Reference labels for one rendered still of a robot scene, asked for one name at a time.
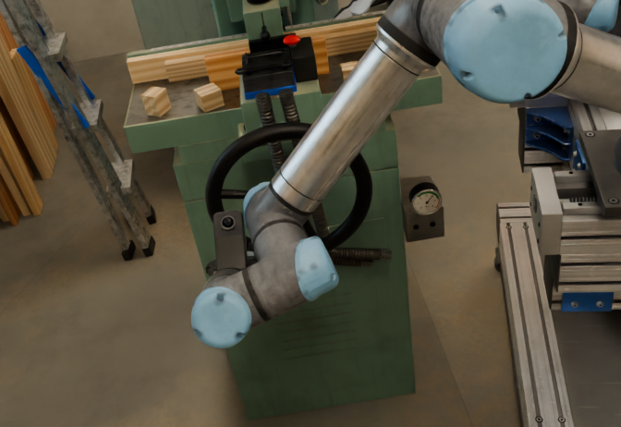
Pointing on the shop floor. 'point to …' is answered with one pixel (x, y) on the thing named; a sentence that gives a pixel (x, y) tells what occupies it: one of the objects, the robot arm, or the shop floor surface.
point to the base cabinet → (330, 316)
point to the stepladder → (91, 110)
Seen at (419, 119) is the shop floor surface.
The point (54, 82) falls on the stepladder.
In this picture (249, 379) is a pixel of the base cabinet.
